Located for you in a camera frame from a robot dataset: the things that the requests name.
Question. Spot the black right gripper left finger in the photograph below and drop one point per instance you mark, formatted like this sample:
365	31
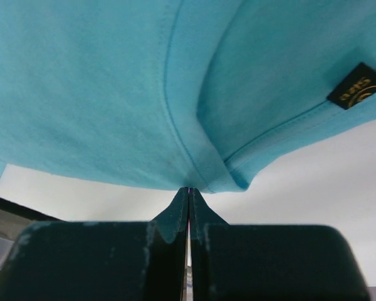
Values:
94	260

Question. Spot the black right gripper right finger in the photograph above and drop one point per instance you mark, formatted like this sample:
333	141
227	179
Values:
269	261

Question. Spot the teal t-shirt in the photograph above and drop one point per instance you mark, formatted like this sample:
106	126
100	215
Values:
165	94

